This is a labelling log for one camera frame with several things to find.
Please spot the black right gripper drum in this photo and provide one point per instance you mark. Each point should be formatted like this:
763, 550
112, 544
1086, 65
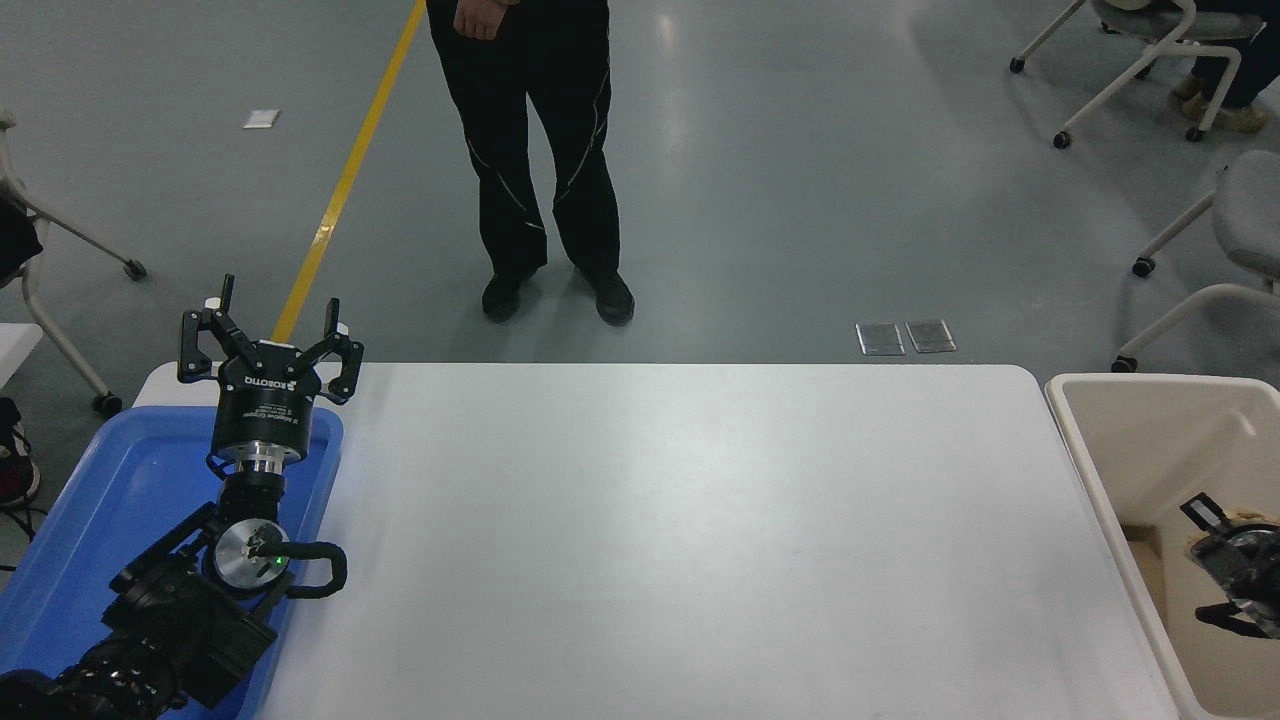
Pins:
1225, 570

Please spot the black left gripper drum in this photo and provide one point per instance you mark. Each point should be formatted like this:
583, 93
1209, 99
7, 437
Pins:
263, 410

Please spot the tan paper ball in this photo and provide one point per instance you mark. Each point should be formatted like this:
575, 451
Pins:
1255, 518

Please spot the person's hand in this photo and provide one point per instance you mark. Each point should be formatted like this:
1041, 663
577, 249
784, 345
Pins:
478, 18

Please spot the grey white-framed office chair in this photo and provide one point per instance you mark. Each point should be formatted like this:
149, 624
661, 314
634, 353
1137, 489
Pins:
1250, 215
1165, 25
107, 405

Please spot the large pale plastic bin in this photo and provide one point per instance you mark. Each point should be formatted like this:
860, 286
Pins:
1130, 450

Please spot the blue plastic tray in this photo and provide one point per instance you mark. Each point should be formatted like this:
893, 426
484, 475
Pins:
120, 500

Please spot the small white side table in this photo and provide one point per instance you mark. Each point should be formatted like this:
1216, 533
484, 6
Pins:
15, 345

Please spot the small white floor tag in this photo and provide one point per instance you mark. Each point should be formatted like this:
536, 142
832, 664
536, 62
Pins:
261, 118

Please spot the person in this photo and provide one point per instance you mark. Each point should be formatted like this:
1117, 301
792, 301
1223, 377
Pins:
1235, 70
525, 150

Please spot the metal floor plate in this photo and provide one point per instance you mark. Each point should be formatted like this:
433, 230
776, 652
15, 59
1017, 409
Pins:
881, 339
930, 336

